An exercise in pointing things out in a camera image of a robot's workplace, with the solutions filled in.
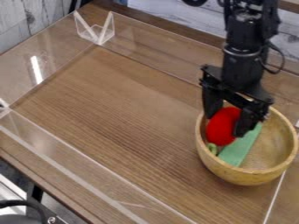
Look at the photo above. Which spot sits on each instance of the wooden bowl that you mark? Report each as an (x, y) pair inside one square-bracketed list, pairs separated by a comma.
[(268, 159)]

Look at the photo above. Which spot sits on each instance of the red plush strawberry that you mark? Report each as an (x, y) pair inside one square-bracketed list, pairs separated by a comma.
[(218, 130)]

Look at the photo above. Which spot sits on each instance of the clear acrylic tray wall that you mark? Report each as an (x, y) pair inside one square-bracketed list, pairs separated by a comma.
[(93, 191)]

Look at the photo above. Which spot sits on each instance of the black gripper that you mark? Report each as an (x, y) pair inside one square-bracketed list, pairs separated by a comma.
[(234, 83)]

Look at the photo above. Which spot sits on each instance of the black table leg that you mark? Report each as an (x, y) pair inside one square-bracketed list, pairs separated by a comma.
[(37, 193)]

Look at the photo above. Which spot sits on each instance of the clear acrylic corner bracket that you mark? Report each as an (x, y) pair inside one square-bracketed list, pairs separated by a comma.
[(94, 33)]

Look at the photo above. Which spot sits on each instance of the green rectangular block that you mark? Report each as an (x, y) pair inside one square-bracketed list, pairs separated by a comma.
[(234, 152)]

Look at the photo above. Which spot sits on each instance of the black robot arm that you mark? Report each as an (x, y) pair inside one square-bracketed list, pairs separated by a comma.
[(250, 22)]

